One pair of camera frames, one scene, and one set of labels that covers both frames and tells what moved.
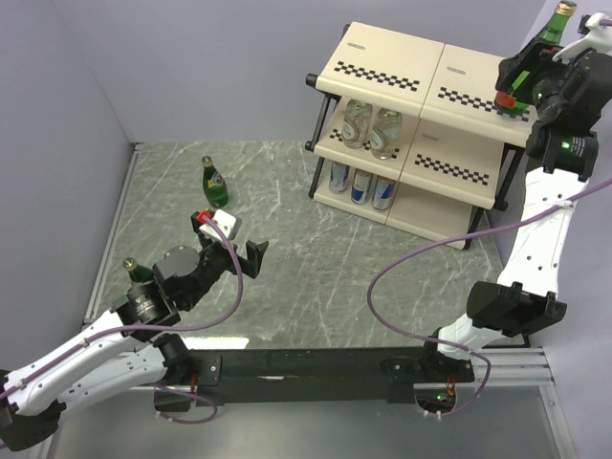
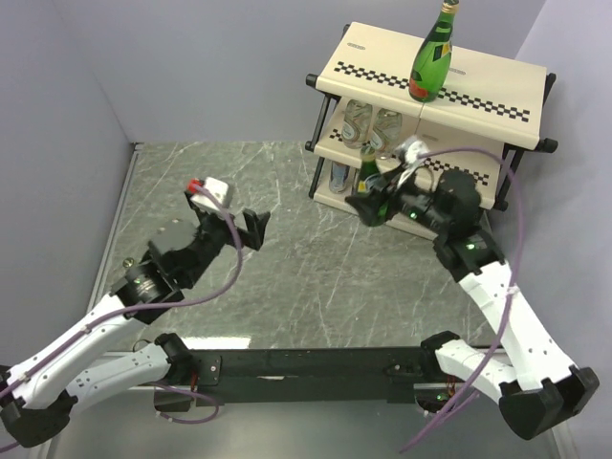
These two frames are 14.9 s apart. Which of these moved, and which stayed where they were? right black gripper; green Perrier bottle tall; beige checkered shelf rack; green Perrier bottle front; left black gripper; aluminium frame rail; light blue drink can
Moved: green Perrier bottle tall; green Perrier bottle front; left black gripper; right black gripper
Stayed: light blue drink can; beige checkered shelf rack; aluminium frame rail
